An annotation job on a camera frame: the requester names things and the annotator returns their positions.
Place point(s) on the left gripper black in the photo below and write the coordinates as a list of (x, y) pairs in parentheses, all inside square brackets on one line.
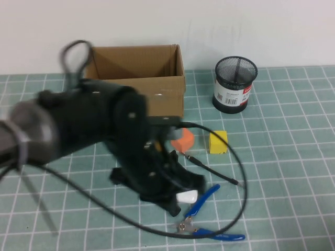
[(141, 157)]

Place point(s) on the thin black flexible shaft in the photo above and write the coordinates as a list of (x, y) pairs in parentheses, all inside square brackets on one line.
[(209, 168)]

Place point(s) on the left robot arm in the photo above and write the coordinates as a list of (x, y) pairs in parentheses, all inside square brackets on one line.
[(78, 117)]

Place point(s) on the white earbuds case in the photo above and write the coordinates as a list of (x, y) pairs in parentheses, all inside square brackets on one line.
[(187, 197)]

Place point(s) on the orange foam block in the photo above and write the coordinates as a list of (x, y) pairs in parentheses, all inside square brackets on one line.
[(185, 142)]

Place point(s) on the yellow foam block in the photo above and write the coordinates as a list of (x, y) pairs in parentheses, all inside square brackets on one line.
[(218, 143)]

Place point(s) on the black mesh pen holder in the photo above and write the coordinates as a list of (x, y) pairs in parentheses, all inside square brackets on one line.
[(231, 96)]

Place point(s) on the brown cardboard box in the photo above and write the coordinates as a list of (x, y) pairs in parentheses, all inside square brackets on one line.
[(162, 65)]

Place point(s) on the green grid tablecloth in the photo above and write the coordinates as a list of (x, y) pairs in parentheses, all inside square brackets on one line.
[(288, 170)]

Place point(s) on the white zip tie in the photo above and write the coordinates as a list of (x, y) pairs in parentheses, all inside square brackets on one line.
[(22, 146)]

